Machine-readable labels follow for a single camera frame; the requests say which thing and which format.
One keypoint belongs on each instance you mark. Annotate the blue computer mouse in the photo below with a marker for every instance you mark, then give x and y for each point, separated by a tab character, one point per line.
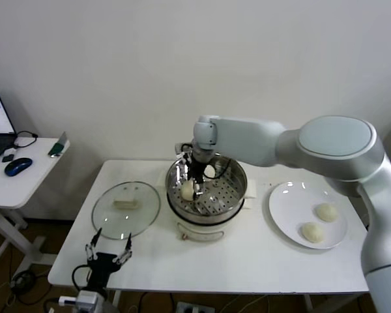
18	166

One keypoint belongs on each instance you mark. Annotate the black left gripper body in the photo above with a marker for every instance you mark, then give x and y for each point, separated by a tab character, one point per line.
102	267

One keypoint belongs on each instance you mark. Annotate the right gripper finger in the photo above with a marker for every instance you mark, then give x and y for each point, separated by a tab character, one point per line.
186	168
199	190

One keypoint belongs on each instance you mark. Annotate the round white plate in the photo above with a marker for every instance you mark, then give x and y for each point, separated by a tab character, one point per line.
290	202

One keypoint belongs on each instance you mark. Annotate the small white adapter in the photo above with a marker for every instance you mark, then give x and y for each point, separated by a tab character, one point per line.
11	151

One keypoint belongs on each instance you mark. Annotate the green silver flat tool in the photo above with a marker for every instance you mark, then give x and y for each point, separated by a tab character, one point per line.
56	150

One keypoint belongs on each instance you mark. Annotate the white side table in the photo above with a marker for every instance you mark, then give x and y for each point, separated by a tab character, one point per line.
26	189

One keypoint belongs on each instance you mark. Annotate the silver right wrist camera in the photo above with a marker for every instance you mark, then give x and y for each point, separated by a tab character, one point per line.
182	150

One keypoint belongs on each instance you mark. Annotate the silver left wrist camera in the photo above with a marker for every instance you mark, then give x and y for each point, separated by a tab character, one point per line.
89	301

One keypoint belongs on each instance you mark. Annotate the perforated steel steamer basket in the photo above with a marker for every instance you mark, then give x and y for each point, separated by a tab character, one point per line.
228	195

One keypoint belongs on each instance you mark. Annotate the small black dongle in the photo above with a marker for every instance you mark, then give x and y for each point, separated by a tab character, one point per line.
8	158

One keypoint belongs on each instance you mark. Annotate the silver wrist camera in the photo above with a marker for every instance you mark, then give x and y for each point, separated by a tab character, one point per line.
89	301
182	150

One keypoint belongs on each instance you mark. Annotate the round glass pot lid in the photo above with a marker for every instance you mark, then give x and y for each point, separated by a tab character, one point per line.
143	208

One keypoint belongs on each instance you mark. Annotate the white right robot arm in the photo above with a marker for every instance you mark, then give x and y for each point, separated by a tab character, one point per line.
335	140

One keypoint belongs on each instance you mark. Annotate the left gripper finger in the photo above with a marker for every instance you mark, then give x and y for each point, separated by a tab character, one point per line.
96	238
129	243

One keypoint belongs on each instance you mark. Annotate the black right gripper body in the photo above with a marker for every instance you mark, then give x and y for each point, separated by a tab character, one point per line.
198	169

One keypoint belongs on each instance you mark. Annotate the white electric cooker base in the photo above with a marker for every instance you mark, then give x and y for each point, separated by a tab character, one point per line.
198	233

